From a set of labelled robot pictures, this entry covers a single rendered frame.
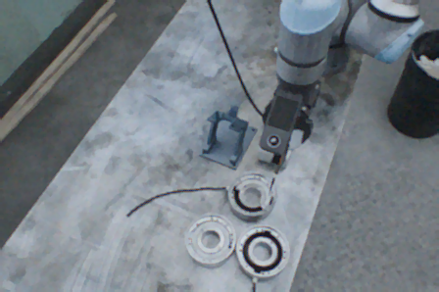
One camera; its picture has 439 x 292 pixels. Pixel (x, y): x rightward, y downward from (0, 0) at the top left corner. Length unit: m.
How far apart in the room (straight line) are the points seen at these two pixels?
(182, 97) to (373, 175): 1.13
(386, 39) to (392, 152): 1.12
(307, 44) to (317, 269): 1.24
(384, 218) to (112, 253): 1.27
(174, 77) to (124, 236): 0.47
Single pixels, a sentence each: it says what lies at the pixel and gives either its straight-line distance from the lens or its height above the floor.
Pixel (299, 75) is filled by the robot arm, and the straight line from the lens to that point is 0.59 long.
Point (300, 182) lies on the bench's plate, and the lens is 0.89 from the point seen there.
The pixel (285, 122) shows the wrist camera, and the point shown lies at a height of 1.07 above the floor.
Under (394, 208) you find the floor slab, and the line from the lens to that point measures 1.85.
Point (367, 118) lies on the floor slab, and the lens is 2.08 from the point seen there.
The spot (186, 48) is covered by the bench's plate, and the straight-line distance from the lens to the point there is 1.17.
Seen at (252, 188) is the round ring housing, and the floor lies 0.82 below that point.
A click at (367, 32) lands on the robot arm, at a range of 0.95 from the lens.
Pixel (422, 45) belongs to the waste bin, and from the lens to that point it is 1.97.
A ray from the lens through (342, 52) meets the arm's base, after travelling 1.08.
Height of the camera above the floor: 1.58
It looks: 57 degrees down
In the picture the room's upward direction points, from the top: 5 degrees counter-clockwise
